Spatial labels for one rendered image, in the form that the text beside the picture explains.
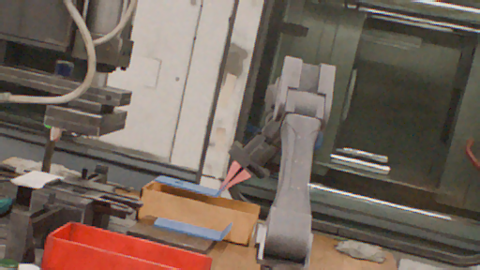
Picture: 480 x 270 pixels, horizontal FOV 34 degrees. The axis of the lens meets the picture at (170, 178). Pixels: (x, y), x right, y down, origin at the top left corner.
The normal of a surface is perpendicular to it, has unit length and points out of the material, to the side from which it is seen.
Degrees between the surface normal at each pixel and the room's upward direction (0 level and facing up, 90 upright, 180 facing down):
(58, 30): 90
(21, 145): 90
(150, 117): 90
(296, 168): 49
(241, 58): 90
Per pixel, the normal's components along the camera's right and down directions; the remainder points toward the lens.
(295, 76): 0.08, -0.46
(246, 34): -0.25, 0.12
